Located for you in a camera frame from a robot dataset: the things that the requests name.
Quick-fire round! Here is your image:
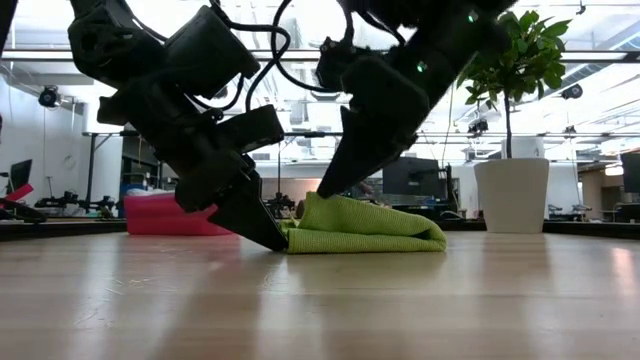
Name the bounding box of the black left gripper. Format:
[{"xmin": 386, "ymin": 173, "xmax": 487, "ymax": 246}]
[{"xmin": 97, "ymin": 79, "xmax": 290, "ymax": 252}]

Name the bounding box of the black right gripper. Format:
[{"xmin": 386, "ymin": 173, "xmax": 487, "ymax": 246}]
[{"xmin": 317, "ymin": 55, "xmax": 430, "ymax": 199}]

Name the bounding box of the lime green fluffy towel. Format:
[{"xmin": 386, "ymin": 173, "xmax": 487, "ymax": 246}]
[{"xmin": 279, "ymin": 192, "xmax": 448, "ymax": 255}]

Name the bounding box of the pink plastic bin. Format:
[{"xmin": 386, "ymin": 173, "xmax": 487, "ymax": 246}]
[{"xmin": 123, "ymin": 192, "xmax": 234, "ymax": 237}]

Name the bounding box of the black monitor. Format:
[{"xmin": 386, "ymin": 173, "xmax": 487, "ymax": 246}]
[
  {"xmin": 382, "ymin": 157, "xmax": 449, "ymax": 201},
  {"xmin": 9, "ymin": 158, "xmax": 34, "ymax": 192},
  {"xmin": 621, "ymin": 152, "xmax": 640, "ymax": 194}
]

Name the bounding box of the potted tree in white pot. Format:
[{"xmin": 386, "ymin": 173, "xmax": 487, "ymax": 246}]
[{"xmin": 457, "ymin": 9, "xmax": 573, "ymax": 234}]

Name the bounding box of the red panel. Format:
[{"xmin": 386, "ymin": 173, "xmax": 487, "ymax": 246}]
[{"xmin": 0, "ymin": 183, "xmax": 35, "ymax": 204}]

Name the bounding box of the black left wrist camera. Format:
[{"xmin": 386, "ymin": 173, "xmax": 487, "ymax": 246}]
[{"xmin": 217, "ymin": 104, "xmax": 285, "ymax": 154}]

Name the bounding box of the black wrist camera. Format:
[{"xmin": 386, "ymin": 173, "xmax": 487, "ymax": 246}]
[
  {"xmin": 217, "ymin": 104, "xmax": 285, "ymax": 154},
  {"xmin": 315, "ymin": 38, "xmax": 371, "ymax": 94}
]

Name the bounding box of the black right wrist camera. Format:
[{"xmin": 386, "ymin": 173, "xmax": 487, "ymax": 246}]
[{"xmin": 315, "ymin": 38, "xmax": 371, "ymax": 94}]

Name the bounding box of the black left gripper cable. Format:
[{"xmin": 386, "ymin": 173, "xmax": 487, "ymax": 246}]
[{"xmin": 189, "ymin": 19, "xmax": 292, "ymax": 114}]

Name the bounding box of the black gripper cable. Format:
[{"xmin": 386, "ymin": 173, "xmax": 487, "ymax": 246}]
[
  {"xmin": 189, "ymin": 19, "xmax": 292, "ymax": 114},
  {"xmin": 271, "ymin": 0, "xmax": 354, "ymax": 94}
]

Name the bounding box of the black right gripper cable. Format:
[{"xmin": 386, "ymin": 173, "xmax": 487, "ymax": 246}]
[{"xmin": 271, "ymin": 0, "xmax": 354, "ymax": 94}]

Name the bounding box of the black gantry frame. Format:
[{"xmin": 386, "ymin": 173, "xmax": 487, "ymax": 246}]
[{"xmin": 82, "ymin": 130, "xmax": 166, "ymax": 214}]

